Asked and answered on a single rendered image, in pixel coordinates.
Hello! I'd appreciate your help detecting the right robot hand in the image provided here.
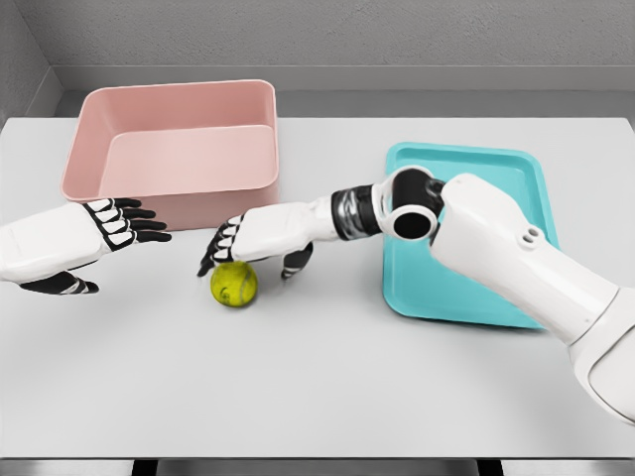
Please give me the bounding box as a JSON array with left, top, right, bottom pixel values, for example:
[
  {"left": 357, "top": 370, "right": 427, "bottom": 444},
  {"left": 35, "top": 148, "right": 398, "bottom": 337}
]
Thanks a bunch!
[{"left": 195, "top": 201, "right": 316, "bottom": 282}]

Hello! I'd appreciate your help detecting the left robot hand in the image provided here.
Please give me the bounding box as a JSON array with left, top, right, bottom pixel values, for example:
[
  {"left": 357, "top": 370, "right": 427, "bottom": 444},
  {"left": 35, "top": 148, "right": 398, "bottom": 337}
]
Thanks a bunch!
[{"left": 18, "top": 197, "right": 174, "bottom": 297}]

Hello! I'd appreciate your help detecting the yellow-green tennis ball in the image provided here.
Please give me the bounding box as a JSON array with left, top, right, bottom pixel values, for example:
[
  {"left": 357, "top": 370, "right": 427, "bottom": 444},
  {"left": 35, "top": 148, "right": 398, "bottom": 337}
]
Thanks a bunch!
[{"left": 209, "top": 260, "right": 259, "bottom": 308}]

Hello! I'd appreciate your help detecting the pink rectangular basket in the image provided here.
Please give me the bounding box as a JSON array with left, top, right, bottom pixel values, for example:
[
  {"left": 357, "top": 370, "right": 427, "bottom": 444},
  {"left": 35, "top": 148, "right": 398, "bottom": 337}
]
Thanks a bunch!
[{"left": 60, "top": 78, "right": 278, "bottom": 233}]

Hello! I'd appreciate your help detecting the blue rectangular tray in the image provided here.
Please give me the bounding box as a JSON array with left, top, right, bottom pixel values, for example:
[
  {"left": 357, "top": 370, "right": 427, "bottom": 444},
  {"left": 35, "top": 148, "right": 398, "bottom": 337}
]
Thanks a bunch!
[{"left": 382, "top": 142, "right": 562, "bottom": 331}]

